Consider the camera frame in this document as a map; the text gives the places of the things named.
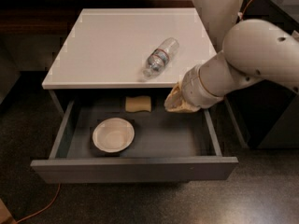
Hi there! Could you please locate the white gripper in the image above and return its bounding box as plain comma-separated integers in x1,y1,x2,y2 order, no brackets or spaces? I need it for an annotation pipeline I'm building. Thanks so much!
164,63,224,114

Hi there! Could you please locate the grey top drawer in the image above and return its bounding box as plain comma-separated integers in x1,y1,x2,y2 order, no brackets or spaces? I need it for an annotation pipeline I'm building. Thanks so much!
31,89,238,183

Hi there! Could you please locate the clear plastic water bottle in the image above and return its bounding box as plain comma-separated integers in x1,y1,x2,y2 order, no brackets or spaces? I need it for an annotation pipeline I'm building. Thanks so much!
143,37,179,78

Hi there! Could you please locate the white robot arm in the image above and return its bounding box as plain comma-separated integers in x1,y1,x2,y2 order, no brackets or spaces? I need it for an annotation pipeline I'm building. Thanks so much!
164,20,299,113

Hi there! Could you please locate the white top drawer cabinet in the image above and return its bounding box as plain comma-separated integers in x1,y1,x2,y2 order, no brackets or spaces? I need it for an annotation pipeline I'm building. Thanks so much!
42,7,216,93

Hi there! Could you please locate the yellow sponge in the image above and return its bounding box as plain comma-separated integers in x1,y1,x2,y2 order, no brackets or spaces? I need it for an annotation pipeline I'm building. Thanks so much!
125,96,151,112

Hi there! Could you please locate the white paper bowl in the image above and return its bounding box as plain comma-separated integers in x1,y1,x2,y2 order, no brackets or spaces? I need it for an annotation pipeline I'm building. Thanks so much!
93,118,135,153

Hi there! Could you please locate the dark wooden desk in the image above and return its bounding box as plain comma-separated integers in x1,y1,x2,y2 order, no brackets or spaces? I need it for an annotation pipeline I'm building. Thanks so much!
0,0,194,35

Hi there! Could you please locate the orange power cable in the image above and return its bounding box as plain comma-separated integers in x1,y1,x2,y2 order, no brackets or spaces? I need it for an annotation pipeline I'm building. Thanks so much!
14,183,62,224

